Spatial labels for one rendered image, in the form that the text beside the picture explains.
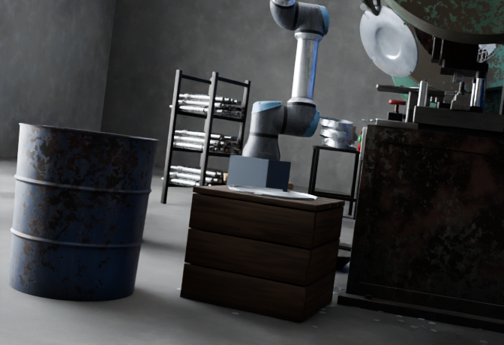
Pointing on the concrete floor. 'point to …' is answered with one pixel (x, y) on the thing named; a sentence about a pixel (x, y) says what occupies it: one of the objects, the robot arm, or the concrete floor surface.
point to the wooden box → (262, 252)
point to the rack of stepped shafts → (187, 180)
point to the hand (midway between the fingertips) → (378, 11)
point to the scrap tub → (79, 212)
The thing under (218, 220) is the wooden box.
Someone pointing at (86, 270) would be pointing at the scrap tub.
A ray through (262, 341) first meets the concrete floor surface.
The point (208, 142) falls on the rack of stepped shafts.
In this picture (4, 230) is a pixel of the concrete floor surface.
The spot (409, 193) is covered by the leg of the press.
